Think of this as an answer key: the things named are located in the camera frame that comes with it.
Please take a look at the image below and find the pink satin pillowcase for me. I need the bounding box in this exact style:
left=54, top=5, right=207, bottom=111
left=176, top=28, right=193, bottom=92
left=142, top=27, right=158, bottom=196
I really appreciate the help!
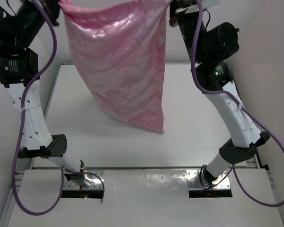
left=59, top=0, right=170, bottom=133

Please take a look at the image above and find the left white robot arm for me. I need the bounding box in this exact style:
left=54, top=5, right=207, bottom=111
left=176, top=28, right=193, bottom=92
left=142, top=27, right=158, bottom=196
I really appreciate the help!
left=0, top=0, right=86, bottom=186

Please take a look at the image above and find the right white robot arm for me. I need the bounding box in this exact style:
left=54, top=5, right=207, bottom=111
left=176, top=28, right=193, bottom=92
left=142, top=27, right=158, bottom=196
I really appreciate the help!
left=169, top=0, right=270, bottom=187

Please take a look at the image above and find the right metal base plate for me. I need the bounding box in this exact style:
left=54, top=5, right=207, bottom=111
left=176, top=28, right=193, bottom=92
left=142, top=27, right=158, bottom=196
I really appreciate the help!
left=186, top=169, right=231, bottom=191

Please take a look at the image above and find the metal base plate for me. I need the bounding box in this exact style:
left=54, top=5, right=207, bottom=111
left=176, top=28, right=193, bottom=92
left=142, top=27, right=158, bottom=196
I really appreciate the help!
left=186, top=169, right=231, bottom=191
left=63, top=169, right=104, bottom=191

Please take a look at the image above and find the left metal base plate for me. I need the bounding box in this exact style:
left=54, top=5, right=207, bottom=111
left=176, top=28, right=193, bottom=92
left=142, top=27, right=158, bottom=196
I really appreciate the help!
left=63, top=169, right=104, bottom=191

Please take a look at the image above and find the left aluminium frame rail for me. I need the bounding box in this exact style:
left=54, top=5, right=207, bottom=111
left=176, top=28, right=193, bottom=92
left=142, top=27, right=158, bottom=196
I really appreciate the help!
left=0, top=187, right=16, bottom=227

